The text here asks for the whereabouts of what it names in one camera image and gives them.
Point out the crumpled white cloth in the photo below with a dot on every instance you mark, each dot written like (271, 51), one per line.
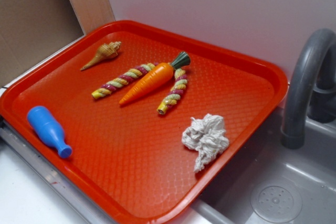
(207, 137)

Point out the orange plastic toy carrot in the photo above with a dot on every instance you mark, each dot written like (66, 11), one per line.
(157, 77)

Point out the grey toy sink basin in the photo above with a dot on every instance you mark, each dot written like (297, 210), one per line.
(268, 183)

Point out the tan spiral seashell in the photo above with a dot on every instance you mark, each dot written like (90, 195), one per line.
(104, 52)

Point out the blue plastic toy bottle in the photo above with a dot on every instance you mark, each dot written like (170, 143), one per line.
(49, 130)

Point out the red plastic tray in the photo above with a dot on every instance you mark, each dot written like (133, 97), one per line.
(130, 160)

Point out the multicolour twisted rope toy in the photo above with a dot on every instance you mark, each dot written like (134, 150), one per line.
(137, 73)

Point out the grey toy faucet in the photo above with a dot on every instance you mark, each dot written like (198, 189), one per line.
(311, 91)

